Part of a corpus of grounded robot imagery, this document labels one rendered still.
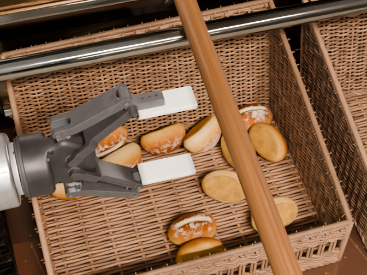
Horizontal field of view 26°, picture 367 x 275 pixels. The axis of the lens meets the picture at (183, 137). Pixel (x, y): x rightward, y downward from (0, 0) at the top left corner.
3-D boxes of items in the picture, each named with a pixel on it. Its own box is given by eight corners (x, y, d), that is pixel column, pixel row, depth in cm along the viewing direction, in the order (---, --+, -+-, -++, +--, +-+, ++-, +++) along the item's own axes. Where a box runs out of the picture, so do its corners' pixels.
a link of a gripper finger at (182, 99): (131, 100, 91) (131, 96, 91) (190, 89, 92) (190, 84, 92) (137, 120, 90) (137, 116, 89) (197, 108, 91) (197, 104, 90)
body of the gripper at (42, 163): (6, 121, 92) (86, 106, 94) (19, 163, 99) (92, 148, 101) (15, 174, 88) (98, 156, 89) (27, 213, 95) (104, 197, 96)
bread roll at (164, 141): (185, 119, 165) (194, 144, 165) (178, 121, 172) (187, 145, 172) (141, 136, 163) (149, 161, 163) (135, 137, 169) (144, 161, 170)
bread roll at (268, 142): (256, 113, 166) (271, 114, 171) (240, 137, 169) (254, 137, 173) (287, 145, 161) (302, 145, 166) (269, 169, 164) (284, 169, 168)
